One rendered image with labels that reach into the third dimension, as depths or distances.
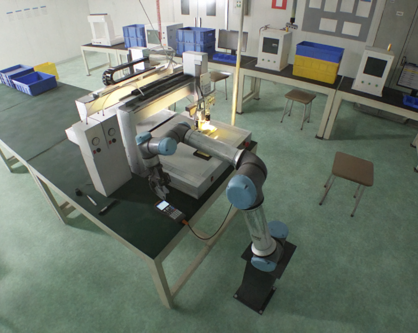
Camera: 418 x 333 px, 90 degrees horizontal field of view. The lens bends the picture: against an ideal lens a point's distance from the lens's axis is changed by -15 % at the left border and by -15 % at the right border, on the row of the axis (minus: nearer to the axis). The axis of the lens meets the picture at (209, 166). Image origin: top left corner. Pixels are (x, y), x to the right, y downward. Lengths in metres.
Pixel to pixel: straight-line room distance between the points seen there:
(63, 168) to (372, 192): 3.05
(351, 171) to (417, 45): 2.86
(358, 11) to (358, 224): 3.69
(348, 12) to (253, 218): 4.55
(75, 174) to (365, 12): 4.88
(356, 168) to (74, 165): 2.39
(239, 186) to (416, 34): 4.22
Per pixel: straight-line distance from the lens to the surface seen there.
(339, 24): 5.16
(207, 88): 1.74
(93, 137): 1.34
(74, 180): 1.79
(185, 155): 1.59
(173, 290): 1.80
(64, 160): 2.04
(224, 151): 1.02
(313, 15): 5.23
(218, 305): 1.91
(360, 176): 2.41
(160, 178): 1.15
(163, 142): 1.01
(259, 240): 1.08
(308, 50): 3.59
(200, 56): 1.66
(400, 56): 4.77
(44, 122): 2.81
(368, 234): 2.63
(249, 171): 0.91
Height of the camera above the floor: 1.80
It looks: 39 degrees down
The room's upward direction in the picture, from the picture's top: straight up
